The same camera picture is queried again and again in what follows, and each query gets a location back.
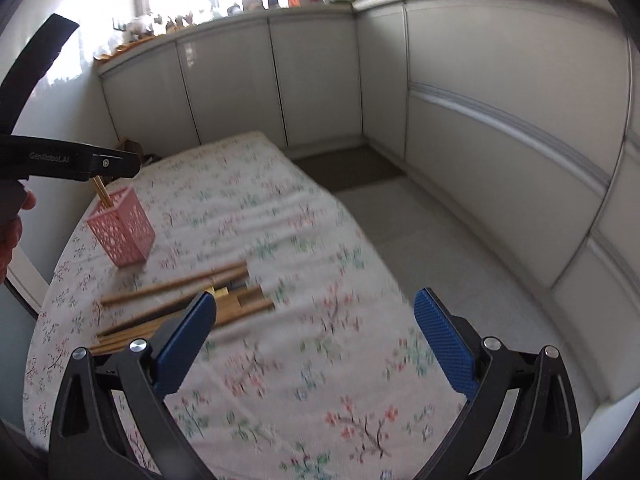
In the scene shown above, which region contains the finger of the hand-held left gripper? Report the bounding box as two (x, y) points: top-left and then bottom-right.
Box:
(90, 146), (141, 179)

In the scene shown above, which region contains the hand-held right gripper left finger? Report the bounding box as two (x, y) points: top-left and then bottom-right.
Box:
(48, 291), (217, 480)

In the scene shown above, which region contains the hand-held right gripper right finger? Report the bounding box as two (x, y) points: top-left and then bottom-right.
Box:
(414, 288), (583, 480)

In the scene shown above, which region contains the wooden chopstick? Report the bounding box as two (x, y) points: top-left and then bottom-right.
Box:
(100, 260), (249, 309)
(91, 176), (114, 209)
(90, 300), (277, 357)
(97, 287), (265, 342)

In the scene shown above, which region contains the dark chopstick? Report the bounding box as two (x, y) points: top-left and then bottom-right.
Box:
(97, 271), (251, 337)

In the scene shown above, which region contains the pink perforated utensil holder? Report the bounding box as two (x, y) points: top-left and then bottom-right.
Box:
(86, 186), (156, 268)

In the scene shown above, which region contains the person's left hand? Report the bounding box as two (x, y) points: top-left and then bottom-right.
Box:
(0, 191), (37, 282)

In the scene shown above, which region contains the cardboard box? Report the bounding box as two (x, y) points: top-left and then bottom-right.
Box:
(116, 137), (147, 166)

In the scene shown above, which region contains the floral tablecloth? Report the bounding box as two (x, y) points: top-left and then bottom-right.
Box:
(22, 131), (481, 480)

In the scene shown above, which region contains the row of small ornaments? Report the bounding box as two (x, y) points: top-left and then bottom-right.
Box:
(111, 0), (301, 43)

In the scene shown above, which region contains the dark floor mat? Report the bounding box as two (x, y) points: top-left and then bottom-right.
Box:
(290, 146), (407, 192)

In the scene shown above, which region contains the black strap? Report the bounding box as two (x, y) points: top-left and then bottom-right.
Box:
(0, 12), (81, 128)

